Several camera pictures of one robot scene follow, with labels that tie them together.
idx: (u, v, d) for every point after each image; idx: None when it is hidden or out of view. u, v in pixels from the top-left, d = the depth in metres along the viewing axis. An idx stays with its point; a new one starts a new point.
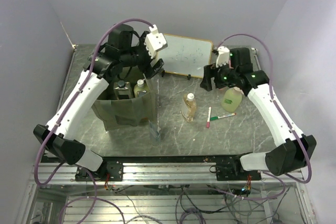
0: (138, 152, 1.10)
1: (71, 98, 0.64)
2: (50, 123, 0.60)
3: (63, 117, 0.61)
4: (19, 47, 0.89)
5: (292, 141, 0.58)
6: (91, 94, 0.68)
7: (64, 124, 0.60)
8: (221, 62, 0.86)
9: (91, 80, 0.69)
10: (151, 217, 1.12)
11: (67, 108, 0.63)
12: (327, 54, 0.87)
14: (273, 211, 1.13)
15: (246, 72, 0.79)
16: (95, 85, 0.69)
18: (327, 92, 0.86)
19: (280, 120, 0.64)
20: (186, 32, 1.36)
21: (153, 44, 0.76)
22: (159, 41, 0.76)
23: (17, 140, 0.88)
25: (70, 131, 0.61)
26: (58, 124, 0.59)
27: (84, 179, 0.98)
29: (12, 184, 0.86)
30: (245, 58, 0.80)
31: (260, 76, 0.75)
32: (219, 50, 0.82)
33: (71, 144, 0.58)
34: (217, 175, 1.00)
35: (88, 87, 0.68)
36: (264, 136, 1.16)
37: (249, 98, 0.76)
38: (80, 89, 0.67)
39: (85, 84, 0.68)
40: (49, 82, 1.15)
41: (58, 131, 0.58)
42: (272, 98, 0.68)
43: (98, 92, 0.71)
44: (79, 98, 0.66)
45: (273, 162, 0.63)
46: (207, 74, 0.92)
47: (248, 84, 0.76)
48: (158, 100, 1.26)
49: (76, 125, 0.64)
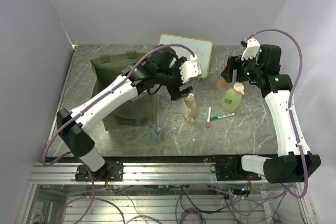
0: (138, 152, 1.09)
1: (101, 95, 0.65)
2: (75, 110, 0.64)
3: (88, 109, 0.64)
4: (19, 47, 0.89)
5: (295, 156, 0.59)
6: (120, 97, 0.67)
7: (86, 115, 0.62)
8: (248, 54, 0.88)
9: (126, 84, 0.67)
10: (151, 217, 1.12)
11: (94, 103, 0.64)
12: (328, 55, 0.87)
14: (273, 211, 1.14)
15: (270, 73, 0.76)
16: (128, 91, 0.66)
18: (328, 93, 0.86)
19: (288, 132, 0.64)
20: (186, 32, 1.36)
21: (189, 73, 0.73)
22: (196, 71, 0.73)
23: (17, 140, 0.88)
25: (88, 124, 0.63)
26: (80, 115, 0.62)
27: (84, 179, 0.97)
29: (12, 184, 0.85)
30: (274, 58, 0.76)
31: (283, 82, 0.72)
32: (249, 42, 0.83)
33: (84, 137, 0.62)
34: (217, 175, 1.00)
35: (120, 91, 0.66)
36: (264, 136, 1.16)
37: (265, 101, 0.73)
38: (112, 89, 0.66)
39: (118, 87, 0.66)
40: (49, 82, 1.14)
41: (78, 120, 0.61)
42: (289, 107, 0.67)
43: (127, 98, 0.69)
44: (108, 97, 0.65)
45: (269, 169, 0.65)
46: (229, 66, 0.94)
47: (268, 86, 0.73)
48: (158, 100, 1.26)
49: (96, 119, 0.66)
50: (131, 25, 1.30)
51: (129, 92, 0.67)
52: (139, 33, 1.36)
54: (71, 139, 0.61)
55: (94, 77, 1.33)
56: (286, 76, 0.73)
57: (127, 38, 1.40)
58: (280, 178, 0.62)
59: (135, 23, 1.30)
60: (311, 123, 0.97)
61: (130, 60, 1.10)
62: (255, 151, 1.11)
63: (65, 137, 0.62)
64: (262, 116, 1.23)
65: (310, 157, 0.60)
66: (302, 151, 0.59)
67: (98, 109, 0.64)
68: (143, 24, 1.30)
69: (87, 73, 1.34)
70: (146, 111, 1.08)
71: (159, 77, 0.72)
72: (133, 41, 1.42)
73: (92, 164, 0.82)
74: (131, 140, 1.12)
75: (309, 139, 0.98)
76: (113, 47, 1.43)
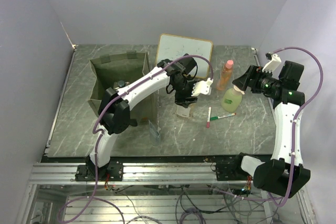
0: (138, 152, 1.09)
1: (143, 80, 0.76)
2: (120, 91, 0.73)
3: (132, 90, 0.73)
4: (19, 47, 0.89)
5: (284, 163, 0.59)
6: (157, 84, 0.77)
7: (130, 94, 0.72)
8: (269, 68, 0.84)
9: (163, 73, 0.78)
10: (151, 217, 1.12)
11: (137, 85, 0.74)
12: (327, 57, 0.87)
14: (273, 211, 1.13)
15: (287, 87, 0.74)
16: (164, 79, 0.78)
18: (329, 93, 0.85)
19: (285, 140, 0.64)
20: (186, 32, 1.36)
21: (201, 89, 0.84)
22: (207, 90, 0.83)
23: (17, 139, 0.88)
25: (131, 103, 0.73)
26: (126, 94, 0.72)
27: (84, 179, 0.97)
29: (13, 184, 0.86)
30: (296, 74, 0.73)
31: (295, 97, 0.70)
32: (273, 56, 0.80)
33: (128, 113, 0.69)
34: (217, 175, 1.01)
35: (158, 78, 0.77)
36: (264, 136, 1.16)
37: (274, 110, 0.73)
38: (151, 76, 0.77)
39: (156, 75, 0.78)
40: (49, 82, 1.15)
41: (125, 98, 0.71)
42: (293, 119, 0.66)
43: (160, 86, 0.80)
44: (148, 82, 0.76)
45: (259, 174, 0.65)
46: (249, 74, 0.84)
47: (280, 97, 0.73)
48: (158, 100, 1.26)
49: (137, 100, 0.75)
50: (130, 25, 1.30)
51: (164, 80, 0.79)
52: (139, 33, 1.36)
54: (116, 115, 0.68)
55: (94, 77, 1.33)
56: (302, 93, 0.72)
57: (126, 38, 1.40)
58: (266, 184, 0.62)
59: (135, 23, 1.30)
60: (311, 123, 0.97)
61: (130, 60, 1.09)
62: (256, 151, 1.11)
63: (110, 114, 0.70)
64: (262, 116, 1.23)
65: (299, 169, 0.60)
66: (293, 161, 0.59)
67: (141, 91, 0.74)
68: (143, 24, 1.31)
69: (87, 73, 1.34)
70: (146, 112, 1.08)
71: (180, 80, 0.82)
72: (132, 41, 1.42)
73: (100, 159, 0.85)
74: (131, 141, 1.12)
75: (309, 138, 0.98)
76: (113, 48, 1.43)
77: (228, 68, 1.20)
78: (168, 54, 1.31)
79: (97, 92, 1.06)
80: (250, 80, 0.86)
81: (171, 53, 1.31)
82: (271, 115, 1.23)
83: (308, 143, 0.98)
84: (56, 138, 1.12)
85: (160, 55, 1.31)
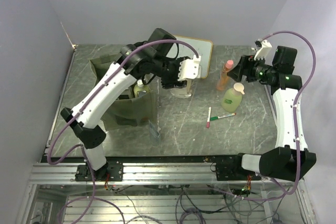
0: (138, 152, 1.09)
1: (95, 91, 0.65)
2: (77, 108, 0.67)
3: (87, 106, 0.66)
4: (19, 47, 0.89)
5: (290, 150, 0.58)
6: (115, 89, 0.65)
7: (86, 113, 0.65)
8: (261, 54, 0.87)
9: (119, 74, 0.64)
10: (151, 217, 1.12)
11: (90, 100, 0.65)
12: (328, 55, 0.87)
14: (273, 211, 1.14)
15: (282, 72, 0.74)
16: (122, 81, 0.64)
18: (329, 93, 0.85)
19: (288, 127, 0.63)
20: (186, 32, 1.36)
21: (187, 72, 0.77)
22: (194, 72, 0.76)
23: (17, 139, 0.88)
25: (90, 121, 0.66)
26: (81, 113, 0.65)
27: (84, 179, 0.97)
29: (12, 184, 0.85)
30: (290, 58, 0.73)
31: (292, 82, 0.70)
32: (262, 43, 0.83)
33: (90, 132, 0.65)
34: (217, 175, 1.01)
35: (114, 82, 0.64)
36: (264, 136, 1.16)
37: (272, 96, 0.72)
38: (106, 82, 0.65)
39: (112, 78, 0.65)
40: (49, 82, 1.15)
41: (80, 119, 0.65)
42: (294, 104, 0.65)
43: (125, 86, 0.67)
44: (103, 91, 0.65)
45: (265, 163, 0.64)
46: (241, 65, 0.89)
47: (276, 83, 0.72)
48: (158, 100, 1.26)
49: (99, 113, 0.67)
50: (131, 25, 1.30)
51: (124, 81, 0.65)
52: (139, 33, 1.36)
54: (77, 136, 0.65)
55: (94, 77, 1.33)
56: (298, 76, 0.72)
57: (126, 38, 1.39)
58: (274, 169, 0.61)
59: (135, 23, 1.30)
60: (310, 124, 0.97)
61: None
62: (256, 151, 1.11)
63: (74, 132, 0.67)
64: (262, 116, 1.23)
65: (305, 153, 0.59)
66: (298, 147, 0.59)
67: (95, 106, 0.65)
68: (143, 24, 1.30)
69: (87, 73, 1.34)
70: (146, 112, 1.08)
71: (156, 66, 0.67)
72: (132, 41, 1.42)
73: (93, 162, 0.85)
74: (132, 141, 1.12)
75: (309, 138, 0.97)
76: (113, 48, 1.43)
77: (228, 68, 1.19)
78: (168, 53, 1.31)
79: None
80: (244, 70, 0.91)
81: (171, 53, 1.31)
82: (271, 115, 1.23)
83: (308, 144, 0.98)
84: (56, 138, 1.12)
85: None
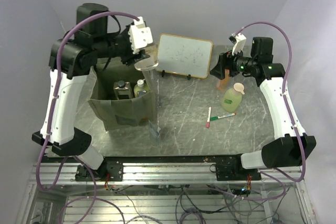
0: (138, 152, 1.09)
1: (50, 109, 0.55)
2: (43, 130, 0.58)
3: (51, 125, 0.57)
4: (18, 46, 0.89)
5: (291, 139, 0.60)
6: (69, 97, 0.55)
7: (55, 132, 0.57)
8: (237, 49, 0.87)
9: (63, 80, 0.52)
10: (151, 217, 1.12)
11: (50, 119, 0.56)
12: (327, 55, 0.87)
14: (273, 211, 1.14)
15: (264, 62, 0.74)
16: (70, 85, 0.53)
18: (328, 93, 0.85)
19: (283, 115, 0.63)
20: (186, 32, 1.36)
21: (136, 40, 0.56)
22: (145, 38, 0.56)
23: (17, 139, 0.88)
25: (64, 137, 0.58)
26: (50, 134, 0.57)
27: (85, 179, 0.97)
29: (12, 184, 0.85)
30: (267, 48, 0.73)
31: (276, 71, 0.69)
32: (237, 38, 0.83)
33: (73, 144, 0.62)
34: (217, 175, 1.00)
35: (64, 91, 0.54)
36: (264, 136, 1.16)
37: (260, 88, 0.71)
38: (54, 95, 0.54)
39: (59, 87, 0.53)
40: (49, 82, 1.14)
41: (52, 140, 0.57)
42: (283, 92, 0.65)
43: (79, 88, 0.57)
44: (57, 104, 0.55)
45: (269, 155, 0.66)
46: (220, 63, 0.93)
47: (261, 75, 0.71)
48: (158, 100, 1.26)
49: (69, 125, 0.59)
50: None
51: (74, 84, 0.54)
52: None
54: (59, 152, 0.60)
55: (94, 77, 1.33)
56: (279, 64, 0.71)
57: None
58: (280, 160, 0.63)
59: None
60: (310, 124, 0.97)
61: None
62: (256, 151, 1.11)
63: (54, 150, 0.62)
64: (262, 116, 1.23)
65: (305, 139, 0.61)
66: (298, 133, 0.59)
67: (60, 121, 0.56)
68: None
69: None
70: (146, 112, 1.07)
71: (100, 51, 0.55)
72: None
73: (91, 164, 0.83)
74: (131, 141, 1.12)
75: None
76: None
77: None
78: (168, 53, 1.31)
79: (97, 92, 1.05)
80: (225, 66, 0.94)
81: (171, 53, 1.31)
82: None
83: None
84: None
85: (160, 54, 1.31)
